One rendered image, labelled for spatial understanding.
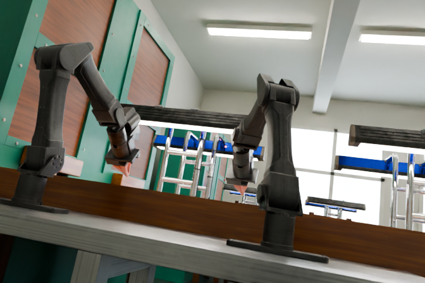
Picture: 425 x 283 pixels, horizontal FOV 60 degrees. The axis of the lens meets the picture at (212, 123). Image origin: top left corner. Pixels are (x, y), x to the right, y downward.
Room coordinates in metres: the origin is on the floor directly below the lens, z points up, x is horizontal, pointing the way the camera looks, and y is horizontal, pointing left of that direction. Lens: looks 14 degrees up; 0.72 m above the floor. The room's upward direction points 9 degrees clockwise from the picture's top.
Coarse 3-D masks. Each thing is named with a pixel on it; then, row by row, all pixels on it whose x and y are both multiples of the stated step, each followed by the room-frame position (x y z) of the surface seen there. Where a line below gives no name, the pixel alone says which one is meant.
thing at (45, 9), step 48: (0, 0) 1.23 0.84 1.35; (48, 0) 1.27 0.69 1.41; (96, 0) 1.53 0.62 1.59; (0, 48) 1.21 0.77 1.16; (96, 48) 1.62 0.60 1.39; (144, 48) 2.06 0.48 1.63; (0, 96) 1.19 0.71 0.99; (144, 96) 2.19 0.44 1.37; (96, 144) 1.80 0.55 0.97; (144, 144) 2.33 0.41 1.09
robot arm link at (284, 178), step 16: (272, 96) 0.85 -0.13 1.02; (288, 96) 0.86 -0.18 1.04; (272, 112) 0.84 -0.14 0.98; (288, 112) 0.84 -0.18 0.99; (272, 128) 0.84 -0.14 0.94; (288, 128) 0.83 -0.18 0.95; (272, 144) 0.82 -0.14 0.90; (288, 144) 0.82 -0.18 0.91; (272, 160) 0.80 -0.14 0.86; (288, 160) 0.80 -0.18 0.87; (272, 176) 0.78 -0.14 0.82; (288, 176) 0.78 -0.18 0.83; (272, 192) 0.77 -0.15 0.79; (288, 192) 0.77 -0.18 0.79; (288, 208) 0.79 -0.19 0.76
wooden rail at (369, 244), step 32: (0, 192) 1.21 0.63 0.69; (64, 192) 1.15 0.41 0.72; (96, 192) 1.12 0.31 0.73; (128, 192) 1.10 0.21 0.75; (160, 192) 1.07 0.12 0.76; (160, 224) 1.07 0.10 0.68; (192, 224) 1.04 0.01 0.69; (224, 224) 1.02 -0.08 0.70; (256, 224) 1.00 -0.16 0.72; (320, 224) 0.96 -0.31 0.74; (352, 224) 0.93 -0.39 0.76; (352, 256) 0.93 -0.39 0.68; (384, 256) 0.92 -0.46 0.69; (416, 256) 0.90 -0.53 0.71
